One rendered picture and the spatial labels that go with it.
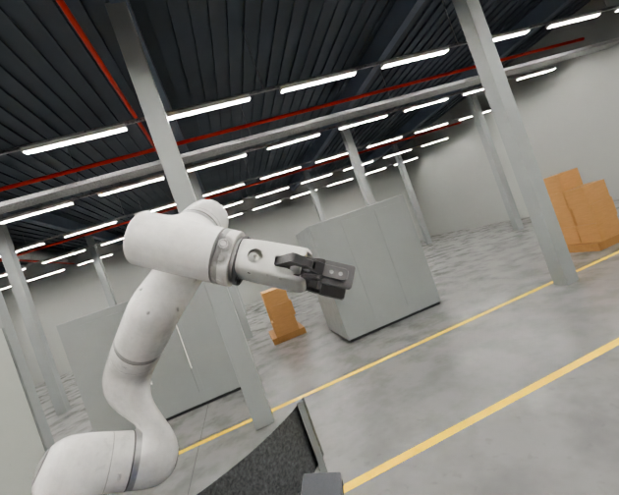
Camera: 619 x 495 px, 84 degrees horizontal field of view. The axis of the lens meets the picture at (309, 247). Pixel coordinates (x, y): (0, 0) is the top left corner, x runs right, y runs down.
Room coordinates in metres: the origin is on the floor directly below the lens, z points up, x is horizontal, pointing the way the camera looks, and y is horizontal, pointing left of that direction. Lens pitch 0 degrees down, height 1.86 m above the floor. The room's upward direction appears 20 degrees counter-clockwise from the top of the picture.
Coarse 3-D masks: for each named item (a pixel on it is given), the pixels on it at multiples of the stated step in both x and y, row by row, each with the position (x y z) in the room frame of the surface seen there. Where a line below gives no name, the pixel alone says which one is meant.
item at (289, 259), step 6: (294, 252) 0.42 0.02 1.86; (276, 258) 0.46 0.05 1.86; (282, 258) 0.44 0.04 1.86; (288, 258) 0.42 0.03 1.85; (294, 258) 0.42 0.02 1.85; (300, 258) 0.42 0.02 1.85; (306, 258) 0.43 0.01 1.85; (276, 264) 0.45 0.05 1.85; (282, 264) 0.44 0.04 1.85; (288, 264) 0.44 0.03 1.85; (294, 264) 0.43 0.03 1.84; (300, 264) 0.42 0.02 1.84; (306, 264) 0.42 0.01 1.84; (312, 264) 0.43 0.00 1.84
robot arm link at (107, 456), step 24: (96, 432) 0.63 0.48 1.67; (120, 432) 0.64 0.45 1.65; (48, 456) 0.57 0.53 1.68; (72, 456) 0.57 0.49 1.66; (96, 456) 0.59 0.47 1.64; (120, 456) 0.60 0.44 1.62; (48, 480) 0.55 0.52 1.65; (72, 480) 0.56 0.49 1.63; (96, 480) 0.58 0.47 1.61; (120, 480) 0.60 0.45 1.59
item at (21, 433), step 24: (0, 312) 1.73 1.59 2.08; (0, 336) 1.70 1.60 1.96; (0, 360) 1.66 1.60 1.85; (24, 360) 1.76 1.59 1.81; (0, 384) 1.62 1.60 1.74; (24, 384) 1.72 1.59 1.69; (0, 408) 1.59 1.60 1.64; (24, 408) 1.69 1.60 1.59; (0, 432) 1.55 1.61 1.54; (24, 432) 1.65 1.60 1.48; (48, 432) 1.76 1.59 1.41; (0, 456) 1.52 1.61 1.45; (24, 456) 1.61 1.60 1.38; (0, 480) 1.49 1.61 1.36; (24, 480) 1.58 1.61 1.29
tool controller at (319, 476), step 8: (320, 472) 0.98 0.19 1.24; (328, 472) 0.97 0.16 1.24; (336, 472) 0.97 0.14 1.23; (304, 480) 0.95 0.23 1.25; (312, 480) 0.95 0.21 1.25; (320, 480) 0.94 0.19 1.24; (328, 480) 0.94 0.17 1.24; (336, 480) 0.94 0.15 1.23; (304, 488) 0.92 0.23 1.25; (312, 488) 0.92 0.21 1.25; (320, 488) 0.91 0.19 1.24; (328, 488) 0.91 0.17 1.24; (336, 488) 0.91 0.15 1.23
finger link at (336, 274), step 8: (320, 264) 0.44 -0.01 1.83; (328, 264) 0.45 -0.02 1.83; (336, 264) 0.45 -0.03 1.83; (344, 264) 0.45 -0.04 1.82; (312, 272) 0.44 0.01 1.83; (320, 272) 0.44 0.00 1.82; (328, 272) 0.44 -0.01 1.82; (336, 272) 0.44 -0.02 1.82; (344, 272) 0.44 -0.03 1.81; (352, 272) 0.45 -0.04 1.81; (328, 280) 0.45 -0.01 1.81; (336, 280) 0.45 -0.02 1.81; (344, 280) 0.44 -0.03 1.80; (352, 280) 0.45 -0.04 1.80; (344, 288) 0.44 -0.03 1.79
